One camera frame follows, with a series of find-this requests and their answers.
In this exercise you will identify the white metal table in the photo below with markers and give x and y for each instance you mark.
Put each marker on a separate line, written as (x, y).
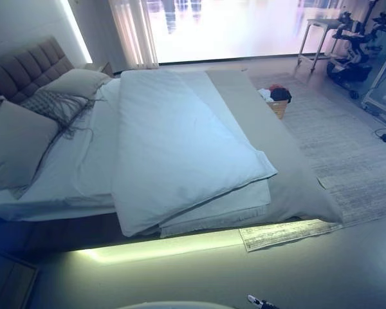
(321, 24)

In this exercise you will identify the black garment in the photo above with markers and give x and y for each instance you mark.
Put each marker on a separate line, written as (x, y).
(281, 95)

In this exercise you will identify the white metal cart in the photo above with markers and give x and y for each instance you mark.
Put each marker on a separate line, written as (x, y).
(379, 96)

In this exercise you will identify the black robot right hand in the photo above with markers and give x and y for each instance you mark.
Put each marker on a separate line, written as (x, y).
(260, 303)

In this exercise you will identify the black wheeled robot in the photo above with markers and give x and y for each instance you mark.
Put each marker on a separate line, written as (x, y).
(350, 69)

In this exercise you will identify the large beige pillow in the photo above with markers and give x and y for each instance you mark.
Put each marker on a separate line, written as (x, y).
(16, 145)

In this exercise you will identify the tufted upholstered headboard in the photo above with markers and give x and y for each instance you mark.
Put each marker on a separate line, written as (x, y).
(25, 64)

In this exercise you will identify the wooden nightstand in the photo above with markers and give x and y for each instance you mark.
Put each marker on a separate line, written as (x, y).
(9, 283)

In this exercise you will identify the grey fringed woven cushion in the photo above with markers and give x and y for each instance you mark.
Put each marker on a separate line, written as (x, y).
(48, 103)

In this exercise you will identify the white duvet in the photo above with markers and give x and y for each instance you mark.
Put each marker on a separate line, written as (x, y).
(180, 145)

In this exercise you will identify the sheer pale curtain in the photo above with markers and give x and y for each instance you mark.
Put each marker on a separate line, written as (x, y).
(132, 32)

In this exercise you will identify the red garment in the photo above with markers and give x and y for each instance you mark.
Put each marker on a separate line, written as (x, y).
(275, 87)

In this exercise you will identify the small bedside table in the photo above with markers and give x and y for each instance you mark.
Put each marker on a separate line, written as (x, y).
(101, 68)

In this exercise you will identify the white garment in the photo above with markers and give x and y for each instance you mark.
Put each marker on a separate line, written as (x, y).
(264, 95)

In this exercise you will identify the wicker laundry basket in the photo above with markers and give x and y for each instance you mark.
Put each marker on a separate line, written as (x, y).
(278, 110)

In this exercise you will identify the grey patterned rug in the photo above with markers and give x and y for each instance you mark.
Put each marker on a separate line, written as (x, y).
(341, 161)

